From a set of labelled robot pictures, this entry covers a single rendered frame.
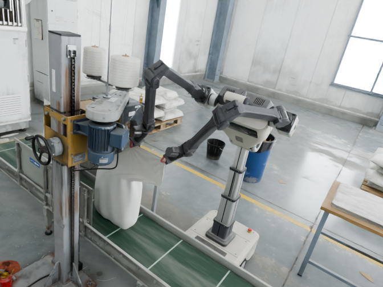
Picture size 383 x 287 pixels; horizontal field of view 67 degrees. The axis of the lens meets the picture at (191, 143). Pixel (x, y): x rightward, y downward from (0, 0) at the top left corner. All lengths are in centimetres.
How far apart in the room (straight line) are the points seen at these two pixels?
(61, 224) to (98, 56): 111
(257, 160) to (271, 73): 624
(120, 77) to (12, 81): 311
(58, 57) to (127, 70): 35
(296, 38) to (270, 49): 84
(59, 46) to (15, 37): 289
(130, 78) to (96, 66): 28
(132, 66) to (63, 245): 131
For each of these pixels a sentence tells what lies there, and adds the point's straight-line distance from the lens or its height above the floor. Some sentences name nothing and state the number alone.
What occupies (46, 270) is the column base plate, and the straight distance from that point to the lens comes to 263.
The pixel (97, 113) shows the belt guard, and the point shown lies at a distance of 157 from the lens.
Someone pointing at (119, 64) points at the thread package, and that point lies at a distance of 162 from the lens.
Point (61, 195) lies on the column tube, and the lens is 200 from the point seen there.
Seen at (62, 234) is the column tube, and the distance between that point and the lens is 220.
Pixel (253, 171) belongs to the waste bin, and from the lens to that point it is 401.
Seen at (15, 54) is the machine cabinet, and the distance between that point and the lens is 457.
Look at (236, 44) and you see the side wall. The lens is 1040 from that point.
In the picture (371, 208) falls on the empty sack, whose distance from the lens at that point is 281.
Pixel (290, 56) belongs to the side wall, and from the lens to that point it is 973.
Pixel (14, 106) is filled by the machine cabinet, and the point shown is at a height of 42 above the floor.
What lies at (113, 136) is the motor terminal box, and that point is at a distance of 163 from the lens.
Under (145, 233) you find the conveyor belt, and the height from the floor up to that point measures 38.
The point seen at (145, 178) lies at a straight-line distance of 204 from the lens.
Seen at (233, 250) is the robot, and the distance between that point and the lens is 255.
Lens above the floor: 194
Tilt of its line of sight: 23 degrees down
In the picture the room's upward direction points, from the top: 10 degrees clockwise
